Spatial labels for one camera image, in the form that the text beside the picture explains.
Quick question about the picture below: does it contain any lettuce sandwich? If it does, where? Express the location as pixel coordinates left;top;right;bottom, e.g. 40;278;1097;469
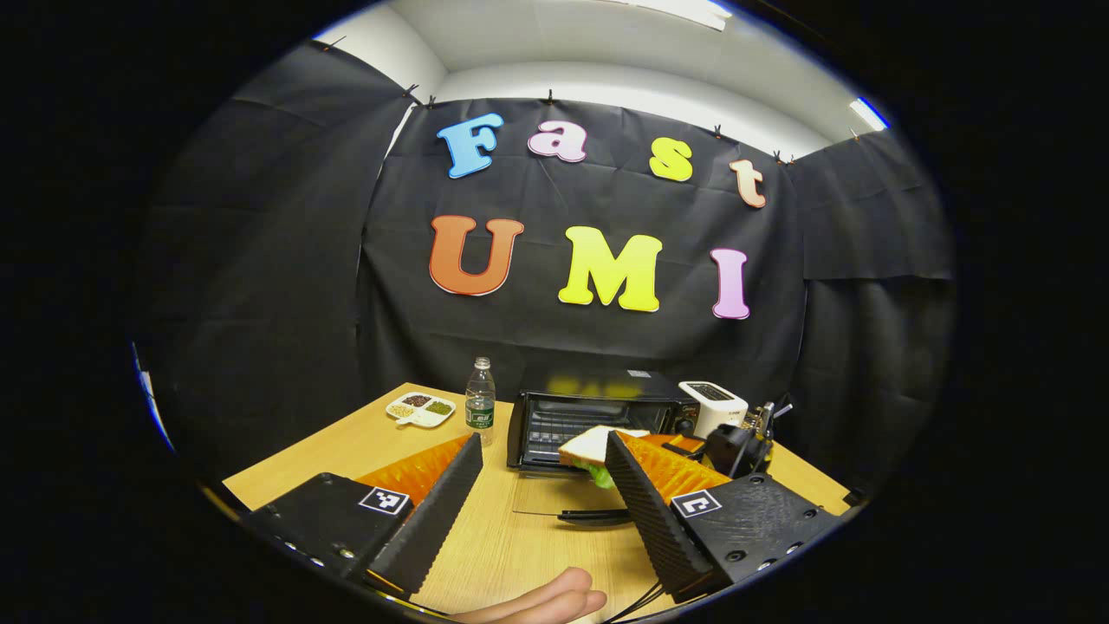
557;425;651;489

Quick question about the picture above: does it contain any black electric oven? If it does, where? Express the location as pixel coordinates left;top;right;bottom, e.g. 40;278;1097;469
507;371;701;525

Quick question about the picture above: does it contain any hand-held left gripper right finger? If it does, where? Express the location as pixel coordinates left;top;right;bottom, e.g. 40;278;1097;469
605;431;843;605

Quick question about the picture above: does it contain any white divided snack dish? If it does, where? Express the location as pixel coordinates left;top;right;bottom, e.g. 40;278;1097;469
386;392;457;429

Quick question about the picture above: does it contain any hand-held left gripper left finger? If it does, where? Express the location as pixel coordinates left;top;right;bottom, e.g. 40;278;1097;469
243;432;484;597

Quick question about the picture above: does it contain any white toaster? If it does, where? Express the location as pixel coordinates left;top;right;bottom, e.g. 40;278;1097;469
678;380;749;439

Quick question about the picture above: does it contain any black backdrop cloth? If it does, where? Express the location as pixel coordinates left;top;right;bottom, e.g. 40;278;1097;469
143;39;954;486

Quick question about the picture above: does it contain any small ceiling light panel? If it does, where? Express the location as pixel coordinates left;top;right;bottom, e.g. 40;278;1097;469
849;97;890;131

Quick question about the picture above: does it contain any long ceiling light panel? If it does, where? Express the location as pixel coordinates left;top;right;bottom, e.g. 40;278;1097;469
606;0;733;32

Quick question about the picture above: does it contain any clear plastic water bottle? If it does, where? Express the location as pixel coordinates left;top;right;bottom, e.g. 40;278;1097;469
465;357;496;447

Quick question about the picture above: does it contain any row of black cloth clips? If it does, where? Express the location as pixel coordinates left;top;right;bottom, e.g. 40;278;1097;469
325;35;863;166

